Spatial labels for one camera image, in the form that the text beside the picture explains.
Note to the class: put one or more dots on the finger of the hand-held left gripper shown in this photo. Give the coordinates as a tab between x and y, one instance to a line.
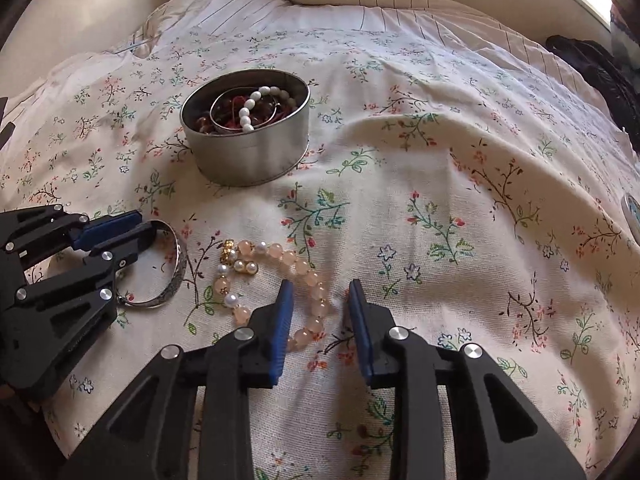
65	285
112	227

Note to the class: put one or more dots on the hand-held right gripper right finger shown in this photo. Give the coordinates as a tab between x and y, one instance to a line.
360	335

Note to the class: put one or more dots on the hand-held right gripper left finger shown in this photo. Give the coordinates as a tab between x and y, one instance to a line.
280	340

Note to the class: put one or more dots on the wide silver bangle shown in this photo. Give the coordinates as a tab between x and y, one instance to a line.
181	260

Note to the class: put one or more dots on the round metal tin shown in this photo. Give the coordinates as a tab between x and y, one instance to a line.
250	160

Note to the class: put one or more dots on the thin silver bangle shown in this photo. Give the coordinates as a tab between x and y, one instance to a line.
212	112

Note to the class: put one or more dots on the floral bedsheet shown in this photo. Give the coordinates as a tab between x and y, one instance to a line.
450	185

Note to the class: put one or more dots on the round tin lid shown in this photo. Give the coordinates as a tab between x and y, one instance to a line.
634	215

